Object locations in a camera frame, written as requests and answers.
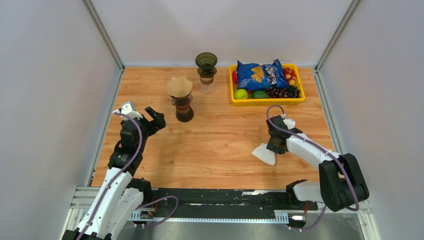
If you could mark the yellow-green lime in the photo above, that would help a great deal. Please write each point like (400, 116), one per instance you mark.
(241, 94)

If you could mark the red-black coffee carafe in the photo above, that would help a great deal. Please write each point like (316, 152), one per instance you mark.
(184, 112)

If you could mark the dark green lime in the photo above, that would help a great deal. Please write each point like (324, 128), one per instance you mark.
(259, 94)

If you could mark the white paper sheet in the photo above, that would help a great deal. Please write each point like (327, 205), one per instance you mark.
(265, 155)

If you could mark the red-yellow small fruits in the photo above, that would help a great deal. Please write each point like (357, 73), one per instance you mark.
(290, 76)

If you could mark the clear glass with brown sleeve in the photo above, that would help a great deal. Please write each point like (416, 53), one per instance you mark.
(207, 86)

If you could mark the aluminium frame rail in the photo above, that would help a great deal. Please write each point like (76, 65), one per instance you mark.
(84, 197)

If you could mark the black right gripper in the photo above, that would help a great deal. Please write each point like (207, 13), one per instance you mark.
(270, 147)

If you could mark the brown paper coffee filter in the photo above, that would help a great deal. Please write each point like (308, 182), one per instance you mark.
(179, 87)

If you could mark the dark purple grape bunch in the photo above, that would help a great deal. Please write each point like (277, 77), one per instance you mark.
(286, 93)

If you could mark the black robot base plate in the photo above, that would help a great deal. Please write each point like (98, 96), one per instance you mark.
(198, 204)

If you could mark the red fruit in bin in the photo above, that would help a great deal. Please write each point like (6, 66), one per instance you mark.
(234, 77)

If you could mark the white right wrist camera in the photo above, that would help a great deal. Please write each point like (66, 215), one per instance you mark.
(290, 123)

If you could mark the blue chips bag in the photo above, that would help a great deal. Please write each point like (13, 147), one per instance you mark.
(255, 77)

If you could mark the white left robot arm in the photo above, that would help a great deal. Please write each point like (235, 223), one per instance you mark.
(120, 193)

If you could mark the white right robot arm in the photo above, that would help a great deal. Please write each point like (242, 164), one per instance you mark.
(341, 184)

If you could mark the yellow plastic bin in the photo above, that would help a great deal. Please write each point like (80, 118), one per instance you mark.
(267, 101)

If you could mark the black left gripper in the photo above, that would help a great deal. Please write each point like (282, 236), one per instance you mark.
(158, 121)

